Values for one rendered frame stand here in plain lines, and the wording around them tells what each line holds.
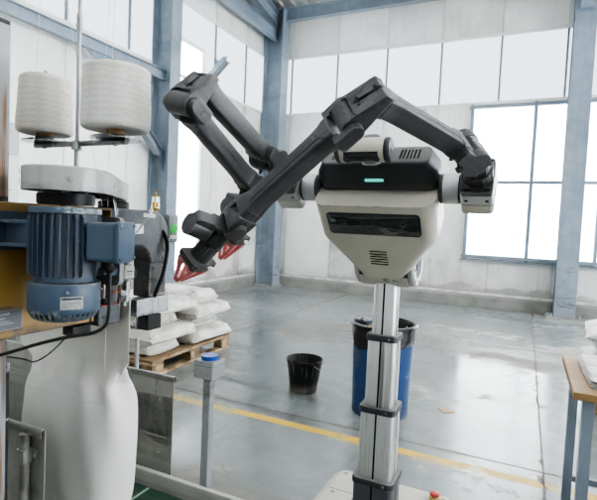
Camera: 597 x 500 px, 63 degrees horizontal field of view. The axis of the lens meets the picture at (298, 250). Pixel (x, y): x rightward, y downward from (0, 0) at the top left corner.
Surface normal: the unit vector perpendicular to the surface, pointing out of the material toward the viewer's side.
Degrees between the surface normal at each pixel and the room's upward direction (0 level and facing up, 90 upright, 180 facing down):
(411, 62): 90
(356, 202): 40
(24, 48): 90
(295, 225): 90
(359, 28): 90
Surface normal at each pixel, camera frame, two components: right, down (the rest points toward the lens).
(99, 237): -0.02, 0.05
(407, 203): -0.24, -0.75
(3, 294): 0.90, 0.07
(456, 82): -0.43, 0.03
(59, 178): 0.30, 0.07
